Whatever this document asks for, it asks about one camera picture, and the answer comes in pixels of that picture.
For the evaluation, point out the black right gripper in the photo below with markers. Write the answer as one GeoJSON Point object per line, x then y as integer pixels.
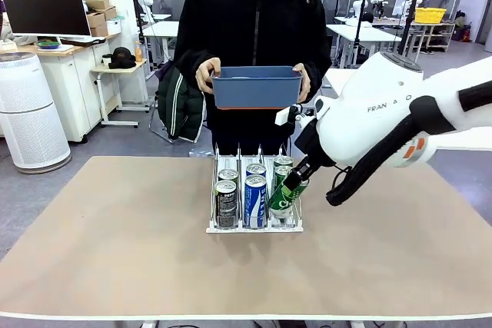
{"type": "Point", "coordinates": [310, 143]}

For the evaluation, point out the green Chilsung cider can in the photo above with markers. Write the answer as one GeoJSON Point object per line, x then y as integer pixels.
{"type": "Point", "coordinates": [281, 171]}
{"type": "Point", "coordinates": [283, 160]}
{"type": "Point", "coordinates": [282, 201]}

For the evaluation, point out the blue Pocari Sweat can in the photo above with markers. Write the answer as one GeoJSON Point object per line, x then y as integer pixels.
{"type": "Point", "coordinates": [254, 201]}
{"type": "Point", "coordinates": [256, 169]}

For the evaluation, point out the blue plastic basket orange trim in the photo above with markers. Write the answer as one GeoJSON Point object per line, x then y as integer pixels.
{"type": "Point", "coordinates": [255, 90]}

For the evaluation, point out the person's left forearm black sleeve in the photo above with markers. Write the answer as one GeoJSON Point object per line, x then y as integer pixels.
{"type": "Point", "coordinates": [319, 67]}

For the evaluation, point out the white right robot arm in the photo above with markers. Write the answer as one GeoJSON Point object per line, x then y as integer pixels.
{"type": "Point", "coordinates": [376, 113]}

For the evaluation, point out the person's right forearm black sleeve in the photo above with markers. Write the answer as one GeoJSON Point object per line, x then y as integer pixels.
{"type": "Point", "coordinates": [188, 61]}

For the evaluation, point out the person's left hand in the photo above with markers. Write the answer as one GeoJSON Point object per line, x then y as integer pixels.
{"type": "Point", "coordinates": [305, 82]}

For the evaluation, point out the person's right hand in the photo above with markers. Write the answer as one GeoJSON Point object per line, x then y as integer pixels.
{"type": "Point", "coordinates": [205, 74]}

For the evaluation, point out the small white box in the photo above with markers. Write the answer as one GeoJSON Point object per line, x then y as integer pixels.
{"type": "Point", "coordinates": [114, 25]}

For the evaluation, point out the black computer monitor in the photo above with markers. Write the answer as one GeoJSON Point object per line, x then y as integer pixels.
{"type": "Point", "coordinates": [46, 11]}

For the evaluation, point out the black keyboard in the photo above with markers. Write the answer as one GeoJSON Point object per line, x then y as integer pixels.
{"type": "Point", "coordinates": [82, 40]}

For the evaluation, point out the black Pepsi can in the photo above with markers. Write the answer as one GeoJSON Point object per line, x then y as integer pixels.
{"type": "Point", "coordinates": [228, 175]}
{"type": "Point", "coordinates": [226, 205]}

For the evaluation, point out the blue plate green content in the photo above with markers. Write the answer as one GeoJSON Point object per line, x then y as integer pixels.
{"type": "Point", "coordinates": [48, 44]}

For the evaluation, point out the white paper cup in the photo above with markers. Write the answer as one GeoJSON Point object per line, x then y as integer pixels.
{"type": "Point", "coordinates": [106, 59]}

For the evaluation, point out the black cap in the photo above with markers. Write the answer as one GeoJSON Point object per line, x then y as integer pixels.
{"type": "Point", "coordinates": [122, 57]}

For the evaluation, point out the white background desk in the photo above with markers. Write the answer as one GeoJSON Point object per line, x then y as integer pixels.
{"type": "Point", "coordinates": [161, 30]}
{"type": "Point", "coordinates": [369, 34]}

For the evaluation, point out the white cabinet wooden top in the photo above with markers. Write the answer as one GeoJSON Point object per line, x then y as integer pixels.
{"type": "Point", "coordinates": [80, 74]}

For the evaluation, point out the large white table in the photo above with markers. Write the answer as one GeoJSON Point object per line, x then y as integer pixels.
{"type": "Point", "coordinates": [338, 78]}

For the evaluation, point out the white rolling side table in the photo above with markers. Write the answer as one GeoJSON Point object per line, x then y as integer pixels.
{"type": "Point", "coordinates": [104, 93]}

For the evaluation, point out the purple jacket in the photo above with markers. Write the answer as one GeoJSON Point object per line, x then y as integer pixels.
{"type": "Point", "coordinates": [165, 70]}

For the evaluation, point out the dark green striped jacket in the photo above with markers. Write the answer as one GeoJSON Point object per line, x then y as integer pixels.
{"type": "Point", "coordinates": [180, 109]}

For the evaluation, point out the white round air purifier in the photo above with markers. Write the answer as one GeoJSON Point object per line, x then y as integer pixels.
{"type": "Point", "coordinates": [30, 113]}

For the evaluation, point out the person in black jacket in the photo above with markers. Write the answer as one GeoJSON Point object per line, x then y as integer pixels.
{"type": "Point", "coordinates": [246, 17]}

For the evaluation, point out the low wooden shelf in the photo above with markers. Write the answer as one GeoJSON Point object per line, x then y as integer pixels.
{"type": "Point", "coordinates": [438, 36]}

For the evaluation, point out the yellow plastic crate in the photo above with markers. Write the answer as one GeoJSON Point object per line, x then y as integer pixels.
{"type": "Point", "coordinates": [430, 14]}

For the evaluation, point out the red fire extinguisher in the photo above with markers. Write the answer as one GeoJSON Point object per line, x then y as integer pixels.
{"type": "Point", "coordinates": [466, 33]}

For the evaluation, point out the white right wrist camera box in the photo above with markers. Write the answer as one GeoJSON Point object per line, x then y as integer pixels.
{"type": "Point", "coordinates": [284, 116]}

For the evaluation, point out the metal folding chair frame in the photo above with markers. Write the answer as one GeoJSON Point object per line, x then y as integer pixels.
{"type": "Point", "coordinates": [153, 124]}

